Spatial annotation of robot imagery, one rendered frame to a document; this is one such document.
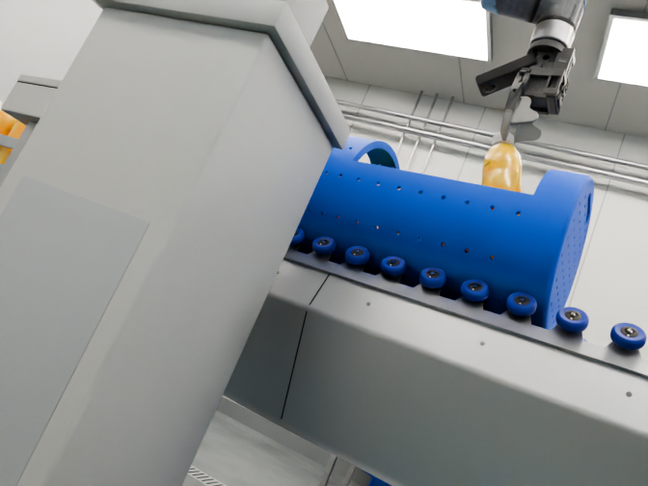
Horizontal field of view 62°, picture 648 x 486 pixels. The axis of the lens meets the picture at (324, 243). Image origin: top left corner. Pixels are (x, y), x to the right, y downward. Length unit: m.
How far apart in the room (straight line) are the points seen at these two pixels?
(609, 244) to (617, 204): 0.34
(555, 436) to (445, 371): 0.17
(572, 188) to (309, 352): 0.51
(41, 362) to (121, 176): 0.24
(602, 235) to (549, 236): 3.85
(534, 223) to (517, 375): 0.24
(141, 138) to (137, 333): 0.25
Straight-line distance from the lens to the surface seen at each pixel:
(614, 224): 4.78
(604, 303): 4.58
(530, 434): 0.85
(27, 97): 1.45
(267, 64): 0.74
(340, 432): 0.96
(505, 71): 1.15
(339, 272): 0.98
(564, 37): 1.17
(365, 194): 1.00
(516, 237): 0.90
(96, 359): 0.66
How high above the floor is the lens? 0.76
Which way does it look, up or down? 11 degrees up
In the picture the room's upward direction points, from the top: 23 degrees clockwise
